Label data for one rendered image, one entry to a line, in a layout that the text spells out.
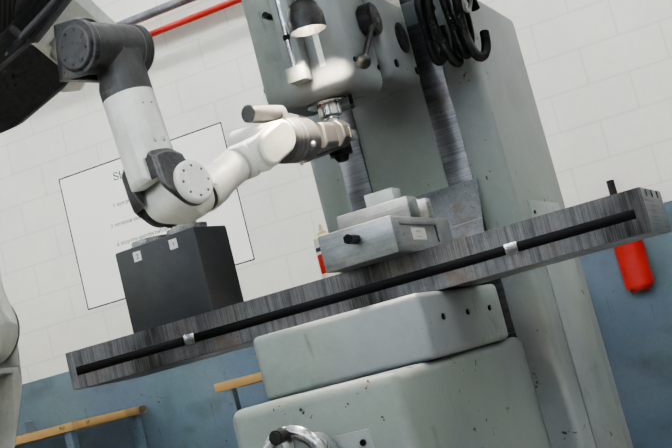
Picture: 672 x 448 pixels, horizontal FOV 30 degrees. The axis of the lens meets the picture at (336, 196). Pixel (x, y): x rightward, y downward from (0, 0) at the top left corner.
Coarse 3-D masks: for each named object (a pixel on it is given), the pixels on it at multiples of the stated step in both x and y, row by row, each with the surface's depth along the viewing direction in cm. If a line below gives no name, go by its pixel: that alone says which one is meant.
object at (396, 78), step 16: (368, 0) 263; (384, 0) 268; (384, 16) 265; (400, 16) 276; (384, 32) 262; (400, 32) 271; (384, 48) 261; (400, 48) 269; (384, 64) 261; (400, 64) 266; (384, 80) 262; (400, 80) 267; (416, 80) 274; (384, 96) 278
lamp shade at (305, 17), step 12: (300, 0) 235; (312, 0) 236; (288, 12) 236; (300, 12) 234; (312, 12) 234; (288, 24) 236; (300, 24) 234; (312, 24) 234; (324, 24) 236; (300, 36) 240
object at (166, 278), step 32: (192, 224) 266; (128, 256) 270; (160, 256) 266; (192, 256) 262; (224, 256) 268; (128, 288) 270; (160, 288) 266; (192, 288) 262; (224, 288) 265; (160, 320) 266
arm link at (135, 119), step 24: (120, 96) 213; (144, 96) 214; (120, 120) 212; (144, 120) 212; (120, 144) 213; (144, 144) 211; (168, 144) 214; (144, 168) 210; (168, 168) 210; (192, 168) 212; (192, 192) 210
